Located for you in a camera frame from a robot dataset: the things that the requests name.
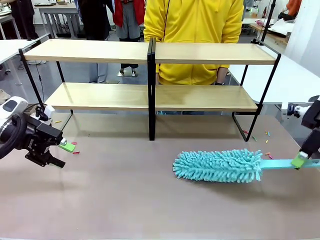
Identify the black stand pole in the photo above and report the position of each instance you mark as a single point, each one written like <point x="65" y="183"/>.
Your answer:
<point x="268" y="20"/>

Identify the person left forearm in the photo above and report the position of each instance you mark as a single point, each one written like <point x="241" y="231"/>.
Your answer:
<point x="222" y="75"/>

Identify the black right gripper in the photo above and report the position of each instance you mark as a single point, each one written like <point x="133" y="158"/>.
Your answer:
<point x="312" y="115"/>

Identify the teal microfibre duster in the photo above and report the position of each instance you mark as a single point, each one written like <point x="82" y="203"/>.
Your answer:
<point x="217" y="166"/>

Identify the beige cloth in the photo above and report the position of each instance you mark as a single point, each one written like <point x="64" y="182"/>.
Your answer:
<point x="2" y="96"/>

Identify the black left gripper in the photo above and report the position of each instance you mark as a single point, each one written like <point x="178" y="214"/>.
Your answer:
<point x="42" y="136"/>

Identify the black wrist watch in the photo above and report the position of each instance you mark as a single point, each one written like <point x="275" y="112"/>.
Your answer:
<point x="220" y="83"/>

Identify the cluttered wooden table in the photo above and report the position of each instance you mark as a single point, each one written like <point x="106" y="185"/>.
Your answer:
<point x="277" y="26"/>

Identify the white table slatted legs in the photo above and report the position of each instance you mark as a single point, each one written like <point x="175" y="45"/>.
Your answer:
<point x="60" y="8"/>

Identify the person in dark clothes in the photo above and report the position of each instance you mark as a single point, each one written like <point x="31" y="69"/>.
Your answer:
<point x="93" y="20"/>
<point x="23" y="17"/>

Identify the person in red jacket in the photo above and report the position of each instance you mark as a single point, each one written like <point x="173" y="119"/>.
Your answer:
<point x="118" y="10"/>

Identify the person in yellow hoodie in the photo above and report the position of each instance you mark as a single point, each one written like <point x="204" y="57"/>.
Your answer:
<point x="190" y="37"/>

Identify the person in orange top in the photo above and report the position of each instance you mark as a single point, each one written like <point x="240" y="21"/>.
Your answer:
<point x="295" y="6"/>

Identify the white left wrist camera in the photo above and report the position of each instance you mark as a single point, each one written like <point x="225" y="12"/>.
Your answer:
<point x="48" y="110"/>

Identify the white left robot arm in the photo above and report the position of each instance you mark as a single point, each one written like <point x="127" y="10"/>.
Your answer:
<point x="18" y="102"/>

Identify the wooden shelf unit black frame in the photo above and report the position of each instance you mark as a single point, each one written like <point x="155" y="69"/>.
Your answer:
<point x="87" y="51"/>
<point x="212" y="53"/>

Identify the white table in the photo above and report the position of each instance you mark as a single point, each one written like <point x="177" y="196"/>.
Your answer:
<point x="287" y="82"/>
<point x="10" y="48"/>

